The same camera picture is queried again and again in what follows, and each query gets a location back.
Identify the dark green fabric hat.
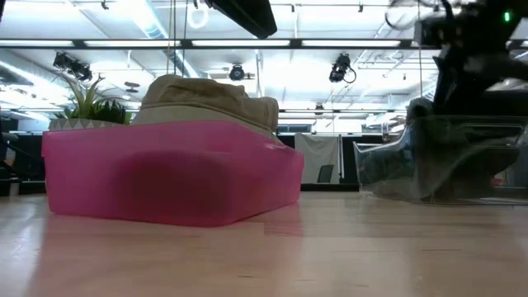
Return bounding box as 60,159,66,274
362,97,523,203

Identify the tan fabric hat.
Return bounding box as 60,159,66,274
130,74,281,135

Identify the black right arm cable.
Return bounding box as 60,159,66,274
384,0,438,32

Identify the black aluminium rig frame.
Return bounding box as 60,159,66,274
0,37,528,51

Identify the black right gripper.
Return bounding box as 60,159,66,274
413,0,528,116

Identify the white hanging cloth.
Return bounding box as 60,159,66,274
294,132,343,185

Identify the dark office chair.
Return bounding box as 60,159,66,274
316,163,335,184

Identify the black ceiling spotlight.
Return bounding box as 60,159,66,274
52,51,94,83
328,52,358,85
229,64,247,82

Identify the red translucent plastic bin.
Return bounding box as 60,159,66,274
40,120,305,229

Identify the green succulent plant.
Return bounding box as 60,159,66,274
55,73,133,125

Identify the clear plastic bin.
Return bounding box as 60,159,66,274
353,115,528,206

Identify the white patterned plant pot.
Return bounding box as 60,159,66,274
48,118,125,132

